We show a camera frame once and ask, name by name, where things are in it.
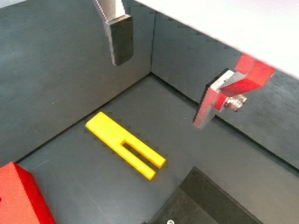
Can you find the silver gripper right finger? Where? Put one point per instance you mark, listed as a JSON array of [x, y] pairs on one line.
[[213, 100]]

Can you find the black regrasp stand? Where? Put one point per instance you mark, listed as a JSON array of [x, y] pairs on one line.
[[199, 202]]

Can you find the red foam fixture block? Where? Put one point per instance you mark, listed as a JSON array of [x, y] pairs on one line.
[[21, 203]]

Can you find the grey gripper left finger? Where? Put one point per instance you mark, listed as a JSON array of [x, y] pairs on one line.
[[119, 28]]

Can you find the yellow two-pronged peg object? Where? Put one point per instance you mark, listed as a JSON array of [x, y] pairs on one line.
[[115, 136]]

